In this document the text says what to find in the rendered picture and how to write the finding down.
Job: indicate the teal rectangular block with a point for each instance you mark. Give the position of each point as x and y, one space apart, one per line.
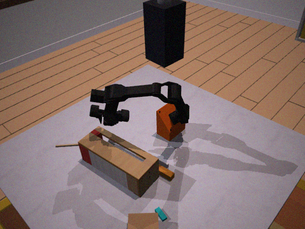
161 214

